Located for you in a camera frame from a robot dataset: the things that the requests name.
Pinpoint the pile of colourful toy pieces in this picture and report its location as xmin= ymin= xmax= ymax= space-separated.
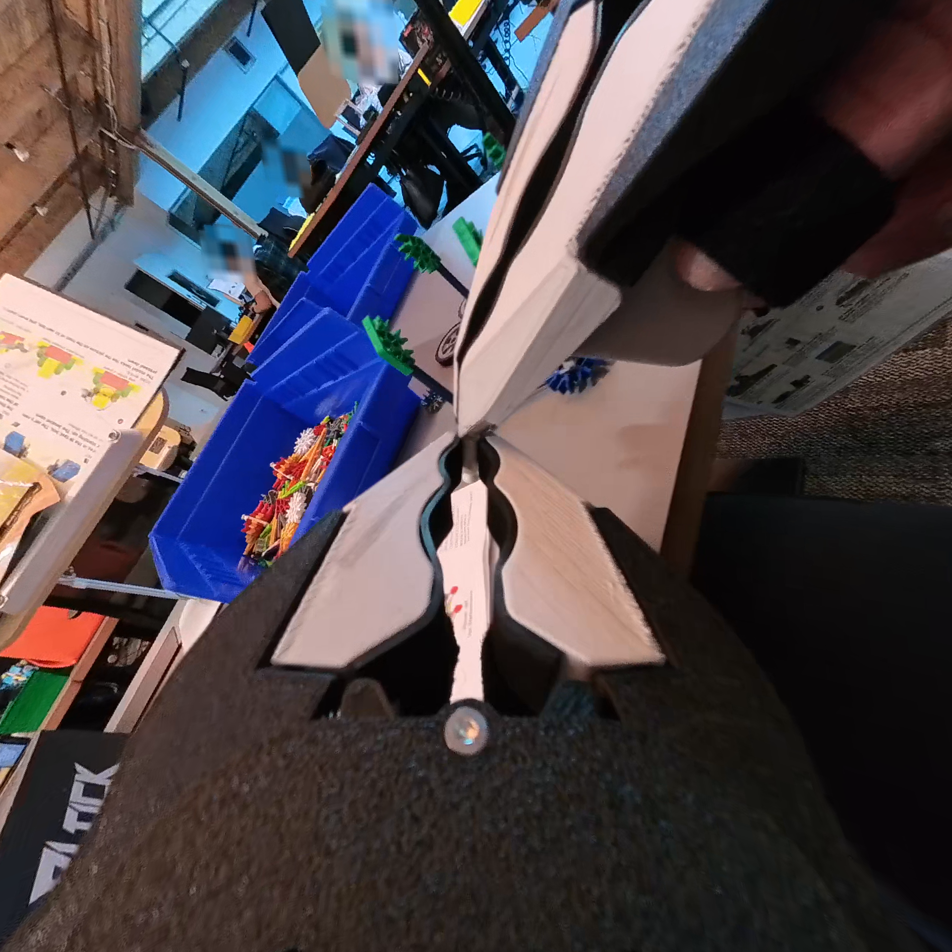
xmin=238 ymin=410 xmax=358 ymax=566

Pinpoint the blue bin with white label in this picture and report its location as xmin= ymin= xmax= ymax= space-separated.
xmin=149 ymin=305 xmax=425 ymax=603

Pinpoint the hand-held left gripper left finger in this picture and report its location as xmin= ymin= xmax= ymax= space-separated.
xmin=273 ymin=435 xmax=458 ymax=670

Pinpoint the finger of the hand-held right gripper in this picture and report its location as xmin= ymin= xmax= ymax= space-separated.
xmin=454 ymin=0 xmax=712 ymax=432
xmin=454 ymin=0 xmax=593 ymax=351

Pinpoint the orange bag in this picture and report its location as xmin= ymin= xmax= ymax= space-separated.
xmin=0 ymin=603 xmax=113 ymax=670

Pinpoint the person's right hand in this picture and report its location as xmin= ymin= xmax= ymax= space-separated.
xmin=819 ymin=15 xmax=952 ymax=284

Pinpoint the long wooden desk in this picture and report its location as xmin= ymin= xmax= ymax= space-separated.
xmin=291 ymin=38 xmax=447 ymax=254

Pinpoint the person's dark printed shirt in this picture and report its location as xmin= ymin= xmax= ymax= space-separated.
xmin=697 ymin=491 xmax=952 ymax=931

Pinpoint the white picture poster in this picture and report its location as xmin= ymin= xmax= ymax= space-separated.
xmin=0 ymin=276 xmax=179 ymax=492

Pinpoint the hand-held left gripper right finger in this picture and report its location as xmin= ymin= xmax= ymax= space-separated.
xmin=487 ymin=435 xmax=666 ymax=672

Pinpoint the blue plastic bin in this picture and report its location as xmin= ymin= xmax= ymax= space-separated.
xmin=246 ymin=186 xmax=425 ymax=365

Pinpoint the black toy wheel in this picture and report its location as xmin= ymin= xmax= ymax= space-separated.
xmin=435 ymin=305 xmax=465 ymax=370

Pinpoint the blue yellow toy rod frame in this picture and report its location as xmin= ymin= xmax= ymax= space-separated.
xmin=362 ymin=131 xmax=611 ymax=417

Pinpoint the black toy box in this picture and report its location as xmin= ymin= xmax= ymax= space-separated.
xmin=0 ymin=729 xmax=127 ymax=931

